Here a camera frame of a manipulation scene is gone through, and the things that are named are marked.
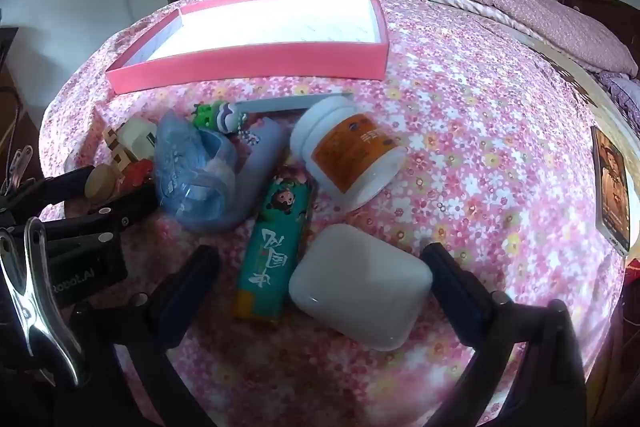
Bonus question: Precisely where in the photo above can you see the pink shallow cardboard box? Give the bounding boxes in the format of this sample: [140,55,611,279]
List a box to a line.
[105,0,391,96]

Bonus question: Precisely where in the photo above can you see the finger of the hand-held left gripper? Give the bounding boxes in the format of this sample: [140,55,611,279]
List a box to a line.
[42,184,161,240]
[10,165,97,212]

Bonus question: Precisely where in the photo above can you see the white bottle orange label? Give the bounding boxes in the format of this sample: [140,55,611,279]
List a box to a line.
[290,95,408,195]

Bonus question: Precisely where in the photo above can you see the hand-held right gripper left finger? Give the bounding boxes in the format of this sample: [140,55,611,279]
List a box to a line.
[70,245,222,427]

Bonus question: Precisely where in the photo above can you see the dark red small bottle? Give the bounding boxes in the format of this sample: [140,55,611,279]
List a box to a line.
[120,159,155,190]

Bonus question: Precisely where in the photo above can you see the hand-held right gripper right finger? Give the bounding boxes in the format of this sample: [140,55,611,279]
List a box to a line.
[420,243,588,427]

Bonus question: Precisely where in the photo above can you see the dark wooden headboard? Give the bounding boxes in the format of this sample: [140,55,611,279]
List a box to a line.
[557,0,640,62]

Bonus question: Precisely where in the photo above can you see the blue correction tape dispenser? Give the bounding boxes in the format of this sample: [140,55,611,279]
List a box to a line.
[152,109,238,220]

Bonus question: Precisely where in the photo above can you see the white earbud case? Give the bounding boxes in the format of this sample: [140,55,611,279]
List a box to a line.
[288,224,434,352]

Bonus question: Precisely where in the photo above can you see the notched wooden block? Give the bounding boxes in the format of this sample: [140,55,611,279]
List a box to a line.
[102,125,132,168]

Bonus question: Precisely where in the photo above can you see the green cartoon lighter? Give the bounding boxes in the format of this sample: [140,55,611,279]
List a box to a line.
[234,167,316,323]

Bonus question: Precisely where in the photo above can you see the purple frilled pillow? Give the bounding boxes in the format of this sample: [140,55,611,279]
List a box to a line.
[597,69,640,132]

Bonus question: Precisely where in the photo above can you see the toy figure keychain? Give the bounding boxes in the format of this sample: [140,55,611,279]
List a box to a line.
[192,101,261,148]

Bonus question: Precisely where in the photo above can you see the white charger plug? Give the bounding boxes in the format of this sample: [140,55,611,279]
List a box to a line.
[120,117,160,160]

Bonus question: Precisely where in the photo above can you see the grey toothed plastic strip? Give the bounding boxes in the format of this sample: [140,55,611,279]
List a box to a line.
[237,93,353,115]

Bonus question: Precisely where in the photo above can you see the small picture book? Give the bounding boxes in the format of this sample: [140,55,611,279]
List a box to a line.
[591,125,632,256]

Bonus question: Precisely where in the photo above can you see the pink floral bedsheet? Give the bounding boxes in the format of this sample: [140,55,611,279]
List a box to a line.
[39,0,626,427]

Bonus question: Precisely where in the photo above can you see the round wooden piece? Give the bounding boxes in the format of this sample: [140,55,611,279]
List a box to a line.
[84,164,123,200]

